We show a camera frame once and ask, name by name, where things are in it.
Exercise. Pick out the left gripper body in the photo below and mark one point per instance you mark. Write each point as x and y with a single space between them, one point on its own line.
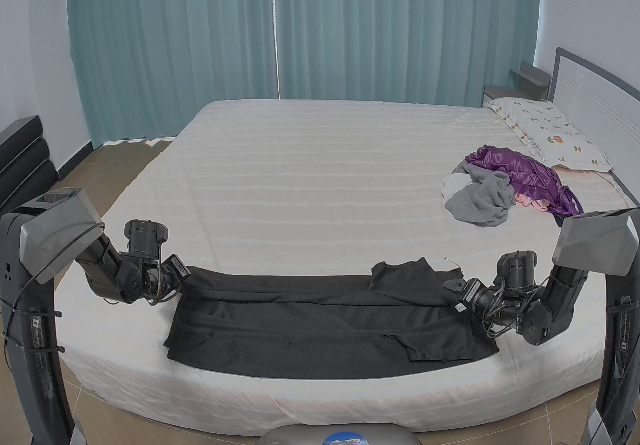
177 270

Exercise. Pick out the black T-shirt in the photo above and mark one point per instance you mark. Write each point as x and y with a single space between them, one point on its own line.
325 328

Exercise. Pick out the grey bedside table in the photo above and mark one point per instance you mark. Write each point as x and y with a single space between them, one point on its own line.
532 76

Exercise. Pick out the dark lace garment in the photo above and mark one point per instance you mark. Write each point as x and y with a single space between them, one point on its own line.
558 220

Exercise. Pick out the white printed pillow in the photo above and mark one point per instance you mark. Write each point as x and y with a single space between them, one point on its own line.
545 126

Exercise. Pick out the black chest of drawers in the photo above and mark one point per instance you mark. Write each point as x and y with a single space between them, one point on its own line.
25 158

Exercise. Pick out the white garment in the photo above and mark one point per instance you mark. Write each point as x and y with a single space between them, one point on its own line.
452 185

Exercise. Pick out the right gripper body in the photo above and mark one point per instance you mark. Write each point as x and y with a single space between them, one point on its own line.
480 303

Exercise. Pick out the grey garment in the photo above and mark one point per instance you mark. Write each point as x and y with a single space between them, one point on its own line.
480 205

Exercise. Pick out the blue-green curtain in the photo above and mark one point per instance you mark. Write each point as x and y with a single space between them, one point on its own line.
175 33
400 23

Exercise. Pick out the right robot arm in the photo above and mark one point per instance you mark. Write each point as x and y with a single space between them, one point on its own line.
555 308

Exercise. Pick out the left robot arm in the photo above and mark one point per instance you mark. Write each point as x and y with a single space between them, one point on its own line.
115 278

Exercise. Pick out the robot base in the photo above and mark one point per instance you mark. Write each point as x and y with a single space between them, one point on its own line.
300 437

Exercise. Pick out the bed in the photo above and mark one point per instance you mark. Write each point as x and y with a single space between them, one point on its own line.
300 173

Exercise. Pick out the pink garment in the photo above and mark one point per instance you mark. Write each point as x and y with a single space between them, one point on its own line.
530 202

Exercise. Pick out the purple satin garment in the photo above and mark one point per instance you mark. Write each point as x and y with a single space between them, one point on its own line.
520 168

